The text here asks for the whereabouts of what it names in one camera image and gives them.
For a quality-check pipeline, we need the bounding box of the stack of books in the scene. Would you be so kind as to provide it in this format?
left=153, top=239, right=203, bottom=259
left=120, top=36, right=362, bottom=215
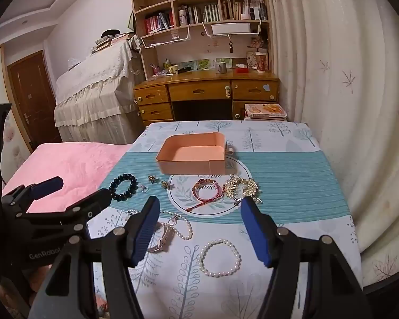
left=91, top=30, right=134, bottom=54

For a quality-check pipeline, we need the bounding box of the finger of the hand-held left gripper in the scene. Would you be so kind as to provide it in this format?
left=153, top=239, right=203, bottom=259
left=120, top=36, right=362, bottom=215
left=16, top=189, right=113, bottom=238
left=2, top=177, right=64, bottom=213

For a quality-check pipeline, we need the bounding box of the pink plastic tray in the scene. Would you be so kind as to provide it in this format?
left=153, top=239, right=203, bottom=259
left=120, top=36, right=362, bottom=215
left=156, top=132, right=227, bottom=175

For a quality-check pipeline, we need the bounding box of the gold chain necklace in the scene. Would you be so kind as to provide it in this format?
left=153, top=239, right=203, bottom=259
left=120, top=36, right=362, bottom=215
left=238, top=175, right=263, bottom=205

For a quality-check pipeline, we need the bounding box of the gold leaf hair comb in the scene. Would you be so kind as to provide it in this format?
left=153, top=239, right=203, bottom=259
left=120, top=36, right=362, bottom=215
left=223, top=177, right=243, bottom=205

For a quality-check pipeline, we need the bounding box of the row of shelf books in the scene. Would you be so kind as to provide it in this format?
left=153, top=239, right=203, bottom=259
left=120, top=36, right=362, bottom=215
left=180, top=0, right=268, bottom=24

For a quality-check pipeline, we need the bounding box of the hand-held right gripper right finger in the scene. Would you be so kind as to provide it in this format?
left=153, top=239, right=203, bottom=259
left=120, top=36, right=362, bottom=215
left=240, top=195, right=375, bottom=319

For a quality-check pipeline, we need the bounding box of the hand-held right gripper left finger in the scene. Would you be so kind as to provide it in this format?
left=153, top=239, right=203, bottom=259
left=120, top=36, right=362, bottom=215
left=27, top=195, right=161, bottom=319

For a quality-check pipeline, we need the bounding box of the row of red books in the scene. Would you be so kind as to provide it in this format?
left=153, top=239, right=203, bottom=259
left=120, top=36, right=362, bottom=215
left=144, top=11, right=174, bottom=34

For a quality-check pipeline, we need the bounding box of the pink blanket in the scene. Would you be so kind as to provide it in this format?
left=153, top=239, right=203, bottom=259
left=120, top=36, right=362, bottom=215
left=2, top=142, right=134, bottom=214

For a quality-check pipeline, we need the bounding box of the white lace cover cloth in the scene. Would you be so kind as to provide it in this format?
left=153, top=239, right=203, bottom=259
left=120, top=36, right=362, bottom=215
left=54, top=38, right=144, bottom=143

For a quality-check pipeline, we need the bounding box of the wooden desk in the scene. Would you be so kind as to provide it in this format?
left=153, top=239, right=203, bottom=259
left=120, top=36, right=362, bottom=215
left=133, top=70, right=280, bottom=127

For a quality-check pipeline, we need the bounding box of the tree print tablecloth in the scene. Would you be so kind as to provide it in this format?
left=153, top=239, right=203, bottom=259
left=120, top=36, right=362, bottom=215
left=86, top=120, right=364, bottom=319

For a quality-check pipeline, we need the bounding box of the leaf print curtain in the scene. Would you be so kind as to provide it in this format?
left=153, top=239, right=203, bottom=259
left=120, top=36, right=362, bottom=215
left=264, top=0, right=399, bottom=288

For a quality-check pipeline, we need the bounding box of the stack of magazines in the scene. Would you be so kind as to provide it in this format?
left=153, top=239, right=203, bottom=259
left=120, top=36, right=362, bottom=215
left=244, top=104, right=288, bottom=122

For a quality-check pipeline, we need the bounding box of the brown wooden door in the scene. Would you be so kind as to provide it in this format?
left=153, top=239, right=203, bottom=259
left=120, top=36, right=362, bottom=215
left=7, top=51, right=62, bottom=152

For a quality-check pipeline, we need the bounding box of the white hanging basket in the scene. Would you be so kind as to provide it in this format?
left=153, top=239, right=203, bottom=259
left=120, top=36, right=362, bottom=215
left=203, top=22, right=262, bottom=38

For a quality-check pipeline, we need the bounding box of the red string bracelet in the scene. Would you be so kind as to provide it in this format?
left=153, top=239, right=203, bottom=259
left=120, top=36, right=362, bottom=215
left=185, top=178, right=226, bottom=212

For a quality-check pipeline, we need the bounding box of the printed paper cup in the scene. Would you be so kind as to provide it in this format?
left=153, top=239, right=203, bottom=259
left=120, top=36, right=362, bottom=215
left=255, top=52, right=268, bottom=73

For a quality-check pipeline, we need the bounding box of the black bead bracelet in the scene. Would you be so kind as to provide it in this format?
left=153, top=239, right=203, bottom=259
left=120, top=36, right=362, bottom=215
left=109, top=174, right=138, bottom=203

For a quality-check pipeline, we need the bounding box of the pearl bracelet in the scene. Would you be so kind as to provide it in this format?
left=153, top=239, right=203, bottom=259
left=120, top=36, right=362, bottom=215
left=197, top=238, right=242, bottom=277

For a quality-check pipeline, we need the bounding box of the pale strap wristwatch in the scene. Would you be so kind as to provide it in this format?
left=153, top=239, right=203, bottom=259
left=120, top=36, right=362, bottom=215
left=147, top=221, right=177, bottom=253

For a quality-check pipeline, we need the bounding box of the white wire rack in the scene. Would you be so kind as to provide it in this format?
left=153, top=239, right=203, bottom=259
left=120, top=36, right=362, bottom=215
left=140, top=25, right=191, bottom=49

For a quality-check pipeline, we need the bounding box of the pearl necklace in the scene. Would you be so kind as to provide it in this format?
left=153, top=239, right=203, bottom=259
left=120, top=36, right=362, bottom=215
left=158, top=210, right=194, bottom=240

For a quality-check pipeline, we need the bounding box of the floral cloth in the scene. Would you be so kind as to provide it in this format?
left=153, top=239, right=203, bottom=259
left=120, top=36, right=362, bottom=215
left=2, top=110, right=33, bottom=187

